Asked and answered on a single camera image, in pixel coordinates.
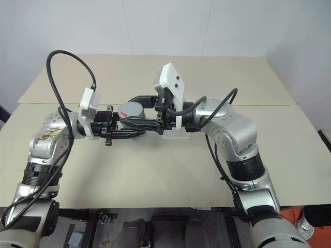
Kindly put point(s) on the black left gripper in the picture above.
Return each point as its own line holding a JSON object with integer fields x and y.
{"x": 102, "y": 121}

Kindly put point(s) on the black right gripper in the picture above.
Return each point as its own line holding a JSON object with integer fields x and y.
{"x": 168, "y": 118}

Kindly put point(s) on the grey jar lid red arrow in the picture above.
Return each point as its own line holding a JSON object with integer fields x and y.
{"x": 133, "y": 108}

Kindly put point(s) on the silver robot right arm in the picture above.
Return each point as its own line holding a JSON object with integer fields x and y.
{"x": 232, "y": 124}

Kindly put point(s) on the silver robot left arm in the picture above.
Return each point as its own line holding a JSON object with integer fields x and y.
{"x": 46, "y": 144}

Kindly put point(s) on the clear plastic box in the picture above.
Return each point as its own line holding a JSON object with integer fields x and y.
{"x": 175, "y": 137}

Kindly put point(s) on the black metal clip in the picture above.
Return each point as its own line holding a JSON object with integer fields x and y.
{"x": 104, "y": 219}

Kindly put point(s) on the dark rounded shape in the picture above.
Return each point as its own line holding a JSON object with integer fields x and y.
{"x": 134, "y": 232}

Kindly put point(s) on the dark chair back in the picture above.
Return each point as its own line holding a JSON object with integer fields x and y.
{"x": 3, "y": 116}

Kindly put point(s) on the small grey block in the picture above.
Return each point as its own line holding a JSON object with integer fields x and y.
{"x": 76, "y": 239}

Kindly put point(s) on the white sneaker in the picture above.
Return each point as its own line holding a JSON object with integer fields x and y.
{"x": 305, "y": 227}

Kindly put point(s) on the person's black trouser leg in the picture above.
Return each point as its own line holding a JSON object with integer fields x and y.
{"x": 319, "y": 215}

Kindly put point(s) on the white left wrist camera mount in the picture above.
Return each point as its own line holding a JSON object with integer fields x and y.
{"x": 86, "y": 103}

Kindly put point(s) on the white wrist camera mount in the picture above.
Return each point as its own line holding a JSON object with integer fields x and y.
{"x": 170, "y": 75}
{"x": 86, "y": 103}

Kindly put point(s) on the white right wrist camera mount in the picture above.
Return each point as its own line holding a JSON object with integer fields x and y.
{"x": 170, "y": 75}

